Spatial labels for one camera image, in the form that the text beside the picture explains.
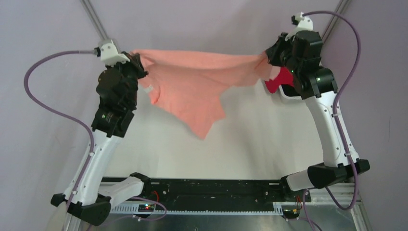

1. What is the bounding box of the right aluminium frame post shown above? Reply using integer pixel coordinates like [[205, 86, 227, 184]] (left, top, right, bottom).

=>
[[322, 0, 352, 42]]

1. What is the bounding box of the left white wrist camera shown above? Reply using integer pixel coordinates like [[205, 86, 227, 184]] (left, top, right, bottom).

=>
[[95, 39, 130, 67]]

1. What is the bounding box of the controller board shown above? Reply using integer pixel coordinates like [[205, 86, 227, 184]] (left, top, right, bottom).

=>
[[282, 209, 301, 220], [137, 204, 155, 212]]

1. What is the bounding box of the aluminium frame post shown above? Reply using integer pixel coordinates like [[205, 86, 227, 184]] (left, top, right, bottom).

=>
[[322, 0, 352, 42], [80, 0, 109, 40]]

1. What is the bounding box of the left controller board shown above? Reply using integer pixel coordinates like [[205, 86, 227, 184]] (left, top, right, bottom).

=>
[[137, 204, 155, 212]]

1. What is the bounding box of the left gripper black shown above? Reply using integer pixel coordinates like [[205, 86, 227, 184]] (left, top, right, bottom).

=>
[[104, 51, 148, 108]]

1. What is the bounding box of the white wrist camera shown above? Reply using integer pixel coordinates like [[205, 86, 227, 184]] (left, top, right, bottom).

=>
[[285, 12, 313, 41], [95, 39, 130, 67]]

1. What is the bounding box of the white plastic basket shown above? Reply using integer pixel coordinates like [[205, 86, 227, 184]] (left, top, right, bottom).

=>
[[278, 85, 302, 103]]

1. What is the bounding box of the black t-shirt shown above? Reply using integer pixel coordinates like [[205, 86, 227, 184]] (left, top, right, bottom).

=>
[[281, 84, 300, 97]]

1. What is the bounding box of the salmon pink t-shirt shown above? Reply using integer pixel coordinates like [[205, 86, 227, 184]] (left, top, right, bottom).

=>
[[132, 50, 281, 139]]

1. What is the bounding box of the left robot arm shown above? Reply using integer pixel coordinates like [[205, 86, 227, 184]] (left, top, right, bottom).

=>
[[51, 52, 152, 226]]

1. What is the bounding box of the left aluminium frame post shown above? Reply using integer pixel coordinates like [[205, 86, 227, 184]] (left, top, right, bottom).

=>
[[80, 0, 109, 40]]

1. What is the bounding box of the right controller board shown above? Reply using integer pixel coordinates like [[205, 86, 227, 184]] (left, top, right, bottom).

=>
[[282, 209, 301, 220]]

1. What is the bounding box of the red t-shirt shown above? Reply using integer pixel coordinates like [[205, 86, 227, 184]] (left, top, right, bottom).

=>
[[264, 67, 293, 94]]

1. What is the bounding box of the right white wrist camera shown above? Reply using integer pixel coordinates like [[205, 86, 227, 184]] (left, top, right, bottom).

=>
[[285, 12, 313, 41]]

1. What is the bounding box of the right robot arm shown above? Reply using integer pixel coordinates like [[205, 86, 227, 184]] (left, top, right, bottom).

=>
[[266, 30, 370, 201]]

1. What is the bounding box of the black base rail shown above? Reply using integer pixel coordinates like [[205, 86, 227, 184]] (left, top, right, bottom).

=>
[[134, 178, 311, 213]]

